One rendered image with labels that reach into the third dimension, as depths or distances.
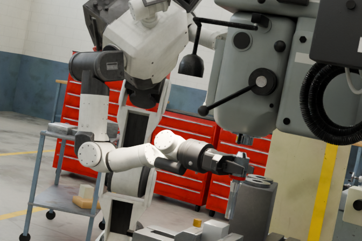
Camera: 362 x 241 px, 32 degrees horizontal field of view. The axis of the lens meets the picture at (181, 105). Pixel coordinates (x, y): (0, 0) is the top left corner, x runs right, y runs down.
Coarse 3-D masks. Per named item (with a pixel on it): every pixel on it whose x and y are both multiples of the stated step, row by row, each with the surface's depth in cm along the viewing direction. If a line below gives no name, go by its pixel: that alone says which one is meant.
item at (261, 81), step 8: (256, 72) 156; (264, 72) 155; (272, 72) 155; (248, 80) 157; (256, 80) 155; (264, 80) 155; (272, 80) 154; (248, 88) 156; (256, 88) 156; (264, 88) 155; (272, 88) 155; (232, 96) 158; (216, 104) 160; (200, 112) 160; (208, 112) 161
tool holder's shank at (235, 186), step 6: (234, 180) 170; (234, 186) 169; (240, 186) 170; (234, 192) 170; (228, 198) 171; (234, 198) 170; (228, 204) 170; (234, 204) 170; (228, 210) 170; (234, 210) 171; (228, 216) 170
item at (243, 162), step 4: (236, 156) 169; (232, 160) 170; (236, 160) 168; (240, 160) 168; (244, 160) 168; (248, 160) 169; (240, 164) 168; (244, 164) 168; (244, 172) 169; (240, 176) 168; (244, 176) 169
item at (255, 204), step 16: (256, 176) 215; (240, 192) 199; (256, 192) 198; (272, 192) 197; (240, 208) 199; (256, 208) 198; (272, 208) 212; (240, 224) 199; (256, 224) 198; (256, 240) 198
